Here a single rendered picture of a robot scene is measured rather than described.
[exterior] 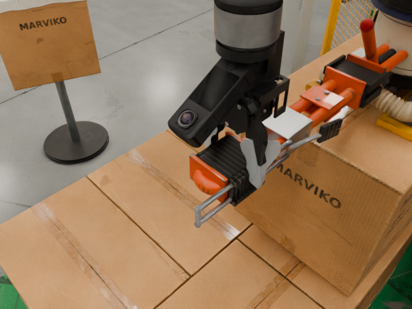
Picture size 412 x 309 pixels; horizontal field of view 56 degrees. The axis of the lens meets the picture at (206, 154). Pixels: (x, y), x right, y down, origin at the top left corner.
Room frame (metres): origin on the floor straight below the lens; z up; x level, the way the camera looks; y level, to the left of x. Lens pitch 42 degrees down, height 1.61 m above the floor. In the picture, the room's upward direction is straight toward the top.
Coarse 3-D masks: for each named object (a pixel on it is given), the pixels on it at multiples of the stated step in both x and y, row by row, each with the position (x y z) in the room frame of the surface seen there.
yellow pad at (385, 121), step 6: (408, 96) 0.76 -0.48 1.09; (384, 114) 0.70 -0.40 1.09; (378, 120) 0.68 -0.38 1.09; (384, 120) 0.67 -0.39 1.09; (390, 120) 0.67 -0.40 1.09; (396, 120) 0.67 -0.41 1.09; (384, 126) 0.67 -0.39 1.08; (390, 126) 0.66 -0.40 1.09; (396, 126) 0.65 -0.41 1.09; (402, 126) 0.65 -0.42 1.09; (408, 126) 0.65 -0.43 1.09; (396, 132) 0.65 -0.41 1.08; (402, 132) 0.64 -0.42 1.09; (408, 132) 0.63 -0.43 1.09; (408, 138) 0.63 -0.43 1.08
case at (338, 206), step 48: (336, 48) 1.03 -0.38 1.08; (288, 96) 0.79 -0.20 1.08; (336, 144) 0.62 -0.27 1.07; (384, 144) 0.62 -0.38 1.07; (288, 192) 0.64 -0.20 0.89; (336, 192) 0.56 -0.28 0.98; (384, 192) 0.50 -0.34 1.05; (288, 240) 0.62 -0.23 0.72; (336, 240) 0.54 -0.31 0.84; (384, 240) 0.53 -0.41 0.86
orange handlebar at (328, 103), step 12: (384, 48) 0.77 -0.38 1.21; (396, 60) 0.72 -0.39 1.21; (324, 84) 0.63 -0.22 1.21; (336, 84) 0.64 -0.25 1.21; (300, 96) 0.58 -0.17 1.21; (312, 96) 0.58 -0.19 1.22; (324, 96) 0.58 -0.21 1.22; (336, 96) 0.58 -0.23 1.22; (348, 96) 0.59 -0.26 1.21; (300, 108) 0.56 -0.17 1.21; (312, 108) 0.58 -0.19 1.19; (324, 108) 0.55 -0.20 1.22; (336, 108) 0.56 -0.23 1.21; (324, 120) 0.55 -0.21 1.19; (204, 180) 0.38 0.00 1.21; (204, 192) 0.37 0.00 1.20
